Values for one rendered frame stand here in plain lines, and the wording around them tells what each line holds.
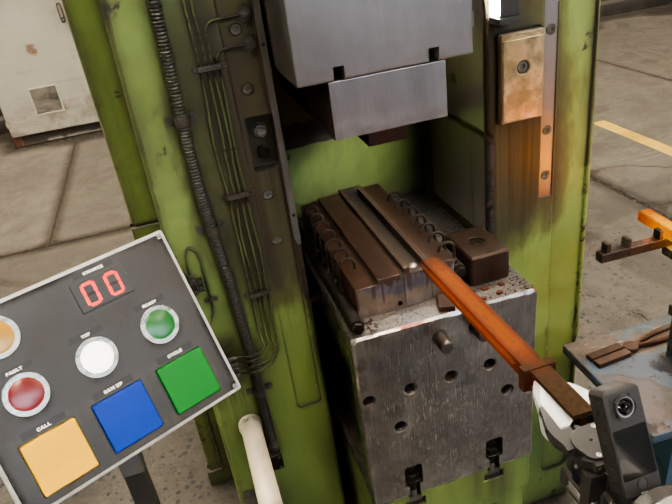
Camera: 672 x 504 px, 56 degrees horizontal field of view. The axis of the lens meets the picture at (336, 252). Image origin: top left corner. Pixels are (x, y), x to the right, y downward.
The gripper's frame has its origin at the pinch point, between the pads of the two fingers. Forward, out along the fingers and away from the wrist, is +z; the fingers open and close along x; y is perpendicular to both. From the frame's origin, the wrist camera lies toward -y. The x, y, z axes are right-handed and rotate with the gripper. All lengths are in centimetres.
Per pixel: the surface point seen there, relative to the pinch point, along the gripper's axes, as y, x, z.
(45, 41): 27, -126, 569
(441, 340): 17.3, 0.4, 33.2
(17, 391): -4, -65, 22
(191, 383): 5, -44, 26
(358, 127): -22.8, -8.4, 42.5
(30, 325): -10, -62, 28
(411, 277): 8.1, -1.2, 42.0
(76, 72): 57, -109, 568
